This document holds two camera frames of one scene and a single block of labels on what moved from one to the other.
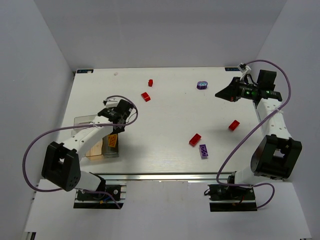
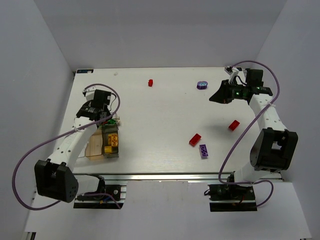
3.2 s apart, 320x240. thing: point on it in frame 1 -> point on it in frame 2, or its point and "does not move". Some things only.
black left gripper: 120,123 -> 104,119
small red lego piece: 150,82 does not move
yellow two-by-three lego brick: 112,140 does not move
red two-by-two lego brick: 195,139 does not move
